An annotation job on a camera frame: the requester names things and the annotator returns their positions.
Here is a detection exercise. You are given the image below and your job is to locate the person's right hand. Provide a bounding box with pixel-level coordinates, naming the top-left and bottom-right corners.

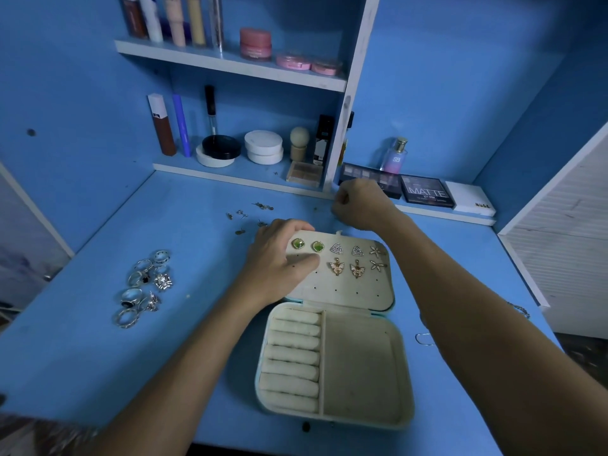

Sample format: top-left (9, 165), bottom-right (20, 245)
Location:
top-left (329, 177), bottom-right (405, 236)

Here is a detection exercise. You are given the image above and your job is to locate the person's left hand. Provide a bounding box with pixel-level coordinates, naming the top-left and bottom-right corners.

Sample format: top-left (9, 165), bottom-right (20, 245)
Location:
top-left (232, 219), bottom-right (321, 314)

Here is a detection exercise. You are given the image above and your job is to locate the pile of small earrings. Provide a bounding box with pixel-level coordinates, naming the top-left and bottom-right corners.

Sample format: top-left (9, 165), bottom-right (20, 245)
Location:
top-left (225, 201), bottom-right (275, 236)

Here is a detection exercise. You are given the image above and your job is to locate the pile of silver rings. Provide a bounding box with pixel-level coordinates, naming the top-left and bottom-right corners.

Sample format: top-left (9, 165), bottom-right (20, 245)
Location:
top-left (114, 248), bottom-right (175, 329)

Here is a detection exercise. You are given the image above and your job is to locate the cream jewellery box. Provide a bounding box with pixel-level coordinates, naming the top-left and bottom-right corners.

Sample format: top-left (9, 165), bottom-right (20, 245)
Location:
top-left (255, 229), bottom-right (416, 431)

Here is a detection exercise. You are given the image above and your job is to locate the pile of silver bracelets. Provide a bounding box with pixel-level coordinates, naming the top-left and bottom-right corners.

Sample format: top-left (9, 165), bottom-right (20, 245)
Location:
top-left (413, 301), bottom-right (531, 350)

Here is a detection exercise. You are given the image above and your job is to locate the person's right forearm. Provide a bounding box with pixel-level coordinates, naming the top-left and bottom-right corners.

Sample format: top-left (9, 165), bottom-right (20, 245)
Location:
top-left (380, 215), bottom-right (608, 456)

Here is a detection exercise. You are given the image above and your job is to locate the person's left forearm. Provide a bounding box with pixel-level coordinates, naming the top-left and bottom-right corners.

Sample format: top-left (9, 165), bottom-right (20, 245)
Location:
top-left (90, 289), bottom-right (272, 456)

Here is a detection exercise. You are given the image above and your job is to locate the white flat box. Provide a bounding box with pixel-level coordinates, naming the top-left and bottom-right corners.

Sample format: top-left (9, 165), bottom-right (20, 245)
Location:
top-left (445, 180), bottom-right (497, 219)

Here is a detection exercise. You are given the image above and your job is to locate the dark eyeshadow palette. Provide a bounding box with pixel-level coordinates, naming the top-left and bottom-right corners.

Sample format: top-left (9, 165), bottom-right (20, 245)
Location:
top-left (340, 163), bottom-right (403, 200)

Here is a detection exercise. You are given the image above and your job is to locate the small pink perfume bottle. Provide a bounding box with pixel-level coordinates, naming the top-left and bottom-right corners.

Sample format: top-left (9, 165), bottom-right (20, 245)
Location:
top-left (381, 138), bottom-right (409, 175)

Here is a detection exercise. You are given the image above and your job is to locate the black lettered eyeshadow palette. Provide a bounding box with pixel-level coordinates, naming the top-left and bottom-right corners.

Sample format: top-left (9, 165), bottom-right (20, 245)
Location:
top-left (400, 174), bottom-right (456, 209)

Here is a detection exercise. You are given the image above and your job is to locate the thin dark cosmetic bottle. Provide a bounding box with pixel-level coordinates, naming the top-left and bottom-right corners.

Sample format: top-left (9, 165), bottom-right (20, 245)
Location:
top-left (337, 111), bottom-right (355, 169)

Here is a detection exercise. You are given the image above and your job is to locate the square brown powder compact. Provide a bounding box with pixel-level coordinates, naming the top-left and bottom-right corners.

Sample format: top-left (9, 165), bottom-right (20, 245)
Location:
top-left (287, 162), bottom-right (324, 188)

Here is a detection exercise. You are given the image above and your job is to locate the black cosmetic bottle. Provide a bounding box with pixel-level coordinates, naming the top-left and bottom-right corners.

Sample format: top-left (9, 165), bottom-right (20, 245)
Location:
top-left (313, 115), bottom-right (336, 167)

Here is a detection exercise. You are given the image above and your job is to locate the beige makeup sponge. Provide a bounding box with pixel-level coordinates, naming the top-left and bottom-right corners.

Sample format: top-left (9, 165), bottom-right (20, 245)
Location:
top-left (289, 126), bottom-right (311, 165)

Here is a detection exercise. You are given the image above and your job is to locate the white round cream jar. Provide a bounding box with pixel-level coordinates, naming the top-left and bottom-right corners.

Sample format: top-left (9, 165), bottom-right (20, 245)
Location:
top-left (243, 130), bottom-right (284, 166)

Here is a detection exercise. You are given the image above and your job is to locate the white bowl black inside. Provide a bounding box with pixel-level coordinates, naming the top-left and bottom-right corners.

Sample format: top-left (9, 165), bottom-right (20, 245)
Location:
top-left (196, 134), bottom-right (243, 169)

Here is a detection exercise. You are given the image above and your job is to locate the pink flat compact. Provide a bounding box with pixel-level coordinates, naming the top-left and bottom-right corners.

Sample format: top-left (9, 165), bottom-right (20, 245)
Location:
top-left (310, 58), bottom-right (343, 78)
top-left (276, 54), bottom-right (313, 72)

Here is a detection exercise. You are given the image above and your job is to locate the white shelf unit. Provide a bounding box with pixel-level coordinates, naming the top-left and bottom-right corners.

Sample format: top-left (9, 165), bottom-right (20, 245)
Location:
top-left (114, 0), bottom-right (497, 227)

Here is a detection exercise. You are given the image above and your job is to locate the blue cosmetic tube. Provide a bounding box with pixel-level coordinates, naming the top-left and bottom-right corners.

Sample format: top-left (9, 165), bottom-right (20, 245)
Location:
top-left (172, 94), bottom-right (193, 158)

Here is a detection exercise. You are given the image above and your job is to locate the black makeup brush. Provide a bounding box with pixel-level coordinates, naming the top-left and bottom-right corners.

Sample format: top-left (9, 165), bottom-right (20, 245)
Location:
top-left (204, 85), bottom-right (219, 139)

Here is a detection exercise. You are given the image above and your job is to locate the brown lipstick tube white cap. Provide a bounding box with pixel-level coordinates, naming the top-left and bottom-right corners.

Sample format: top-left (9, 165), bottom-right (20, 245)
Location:
top-left (147, 92), bottom-right (178, 156)

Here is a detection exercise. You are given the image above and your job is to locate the pink round jar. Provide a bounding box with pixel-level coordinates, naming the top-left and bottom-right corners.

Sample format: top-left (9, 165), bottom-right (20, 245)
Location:
top-left (238, 28), bottom-right (273, 60)

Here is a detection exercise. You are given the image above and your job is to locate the white slatted cabinet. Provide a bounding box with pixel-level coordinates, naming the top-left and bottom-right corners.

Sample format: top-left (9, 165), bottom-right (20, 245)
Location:
top-left (498, 120), bottom-right (608, 340)

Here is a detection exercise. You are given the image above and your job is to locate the white framed marbled panel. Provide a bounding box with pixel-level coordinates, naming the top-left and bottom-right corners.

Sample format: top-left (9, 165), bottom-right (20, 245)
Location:
top-left (0, 161), bottom-right (75, 314)

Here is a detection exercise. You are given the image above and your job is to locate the short beige cosmetic tube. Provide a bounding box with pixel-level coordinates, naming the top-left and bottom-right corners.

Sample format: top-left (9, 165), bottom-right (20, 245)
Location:
top-left (185, 0), bottom-right (207, 48)

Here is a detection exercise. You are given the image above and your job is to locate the white tube blue label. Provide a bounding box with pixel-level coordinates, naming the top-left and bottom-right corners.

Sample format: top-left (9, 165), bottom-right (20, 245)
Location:
top-left (139, 0), bottom-right (165, 44)

